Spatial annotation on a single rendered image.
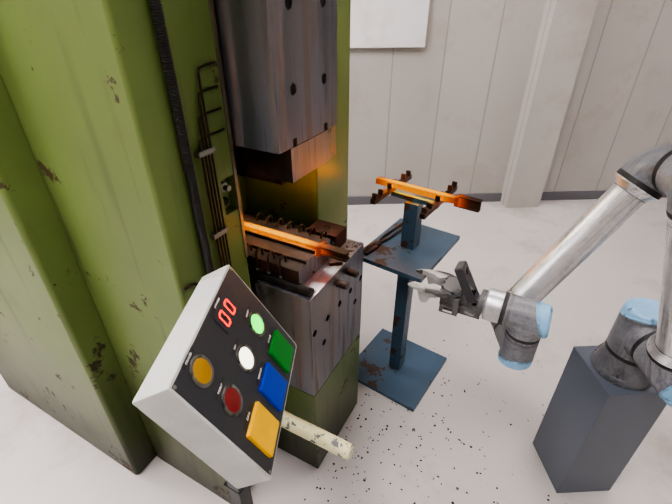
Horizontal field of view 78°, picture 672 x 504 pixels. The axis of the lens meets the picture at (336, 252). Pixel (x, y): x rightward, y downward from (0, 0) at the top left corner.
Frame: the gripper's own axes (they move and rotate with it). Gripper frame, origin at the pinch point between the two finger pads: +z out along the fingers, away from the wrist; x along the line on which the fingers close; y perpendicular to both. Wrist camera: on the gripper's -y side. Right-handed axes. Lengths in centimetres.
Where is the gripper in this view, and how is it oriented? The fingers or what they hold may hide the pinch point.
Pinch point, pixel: (416, 276)
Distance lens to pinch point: 124.5
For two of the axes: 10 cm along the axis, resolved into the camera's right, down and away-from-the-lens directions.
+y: 0.0, 8.4, 5.4
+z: -8.8, -2.6, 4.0
